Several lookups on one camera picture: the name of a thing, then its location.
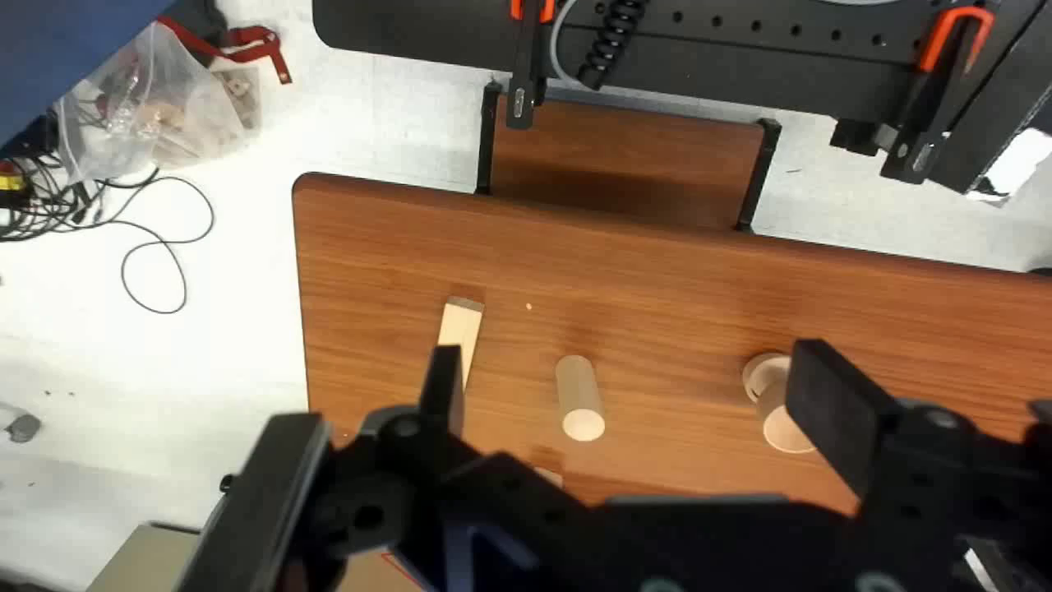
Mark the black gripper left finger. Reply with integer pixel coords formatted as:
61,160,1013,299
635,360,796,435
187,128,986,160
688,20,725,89
416,341,471,442

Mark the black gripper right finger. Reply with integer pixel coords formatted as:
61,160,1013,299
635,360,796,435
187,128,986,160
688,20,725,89
784,340,905,497

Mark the light wooden cylindrical block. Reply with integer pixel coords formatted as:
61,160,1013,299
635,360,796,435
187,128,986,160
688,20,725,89
551,352,611,447

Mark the flat rectangular wooden block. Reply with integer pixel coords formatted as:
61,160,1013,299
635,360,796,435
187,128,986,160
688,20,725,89
435,292,490,387

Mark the wooden spool-shaped block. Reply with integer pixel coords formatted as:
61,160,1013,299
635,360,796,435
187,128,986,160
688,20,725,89
741,348,821,457

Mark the brown wooden board with brackets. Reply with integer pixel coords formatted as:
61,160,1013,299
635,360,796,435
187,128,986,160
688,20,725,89
474,80,784,235

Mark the clear plastic bag of blocks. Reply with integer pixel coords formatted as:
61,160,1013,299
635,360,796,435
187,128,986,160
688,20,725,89
53,20,267,183

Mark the small grey floor object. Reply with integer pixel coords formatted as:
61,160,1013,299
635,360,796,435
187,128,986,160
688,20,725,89
0,406,45,447

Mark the blue fabric panel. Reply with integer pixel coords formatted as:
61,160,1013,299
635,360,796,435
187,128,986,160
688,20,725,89
0,0,178,151

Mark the thin black cable loop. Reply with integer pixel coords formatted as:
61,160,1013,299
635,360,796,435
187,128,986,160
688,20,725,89
0,160,219,320

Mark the orange-handled black clamp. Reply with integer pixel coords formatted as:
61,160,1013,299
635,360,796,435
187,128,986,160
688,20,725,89
499,0,558,136
881,2,998,189

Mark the black perforated metal frame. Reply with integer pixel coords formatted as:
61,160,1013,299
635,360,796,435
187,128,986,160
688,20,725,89
308,0,1052,126

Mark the black coiled cable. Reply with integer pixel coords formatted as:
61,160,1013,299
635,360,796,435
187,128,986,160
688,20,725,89
573,0,652,91

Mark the red strap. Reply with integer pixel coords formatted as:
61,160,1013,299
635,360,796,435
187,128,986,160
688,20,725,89
161,12,297,89

